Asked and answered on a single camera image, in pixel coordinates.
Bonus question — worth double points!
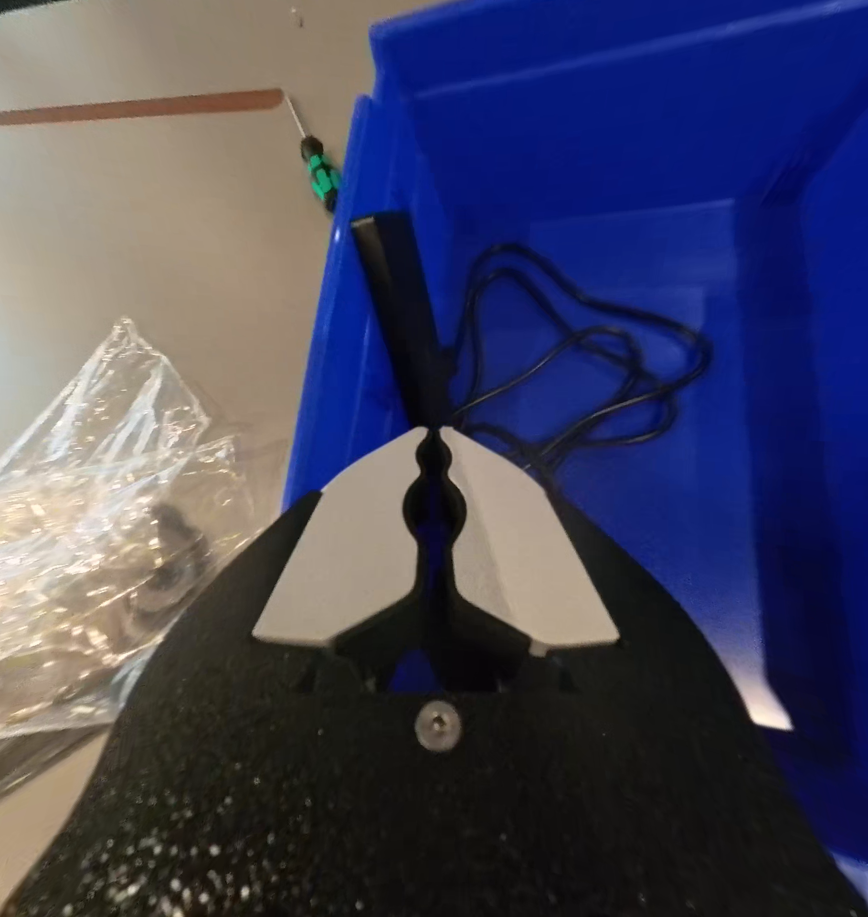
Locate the clear plastic bag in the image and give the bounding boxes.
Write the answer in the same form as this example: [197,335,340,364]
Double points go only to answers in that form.
[0,315,257,814]

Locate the blue plastic bin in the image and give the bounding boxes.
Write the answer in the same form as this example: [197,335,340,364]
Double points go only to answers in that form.
[284,0,868,917]

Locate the thin black usb cable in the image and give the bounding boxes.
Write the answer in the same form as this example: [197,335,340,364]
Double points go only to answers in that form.
[441,244,714,477]

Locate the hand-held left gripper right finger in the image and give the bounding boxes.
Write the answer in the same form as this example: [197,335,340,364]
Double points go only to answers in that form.
[437,426,623,694]

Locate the green black screwdriver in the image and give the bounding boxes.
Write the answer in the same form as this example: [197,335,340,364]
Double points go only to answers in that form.
[282,87,343,213]

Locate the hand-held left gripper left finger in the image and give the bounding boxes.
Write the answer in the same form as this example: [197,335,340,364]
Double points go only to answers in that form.
[250,426,438,694]

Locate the dark grey usb hub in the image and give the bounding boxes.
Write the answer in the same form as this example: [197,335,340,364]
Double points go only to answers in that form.
[350,210,445,434]

